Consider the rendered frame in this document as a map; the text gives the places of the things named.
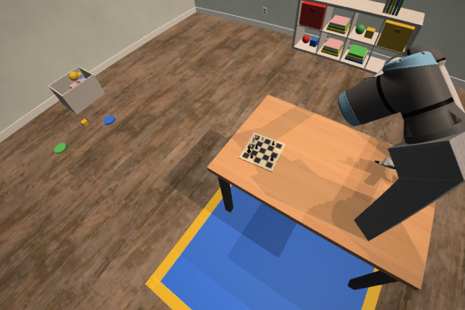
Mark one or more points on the black and cream chessboard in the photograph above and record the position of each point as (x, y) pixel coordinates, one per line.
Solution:
(261, 156)

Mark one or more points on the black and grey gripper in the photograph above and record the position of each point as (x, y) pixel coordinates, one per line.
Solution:
(386, 162)

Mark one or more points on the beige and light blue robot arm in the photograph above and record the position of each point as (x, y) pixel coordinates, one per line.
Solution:
(413, 85)

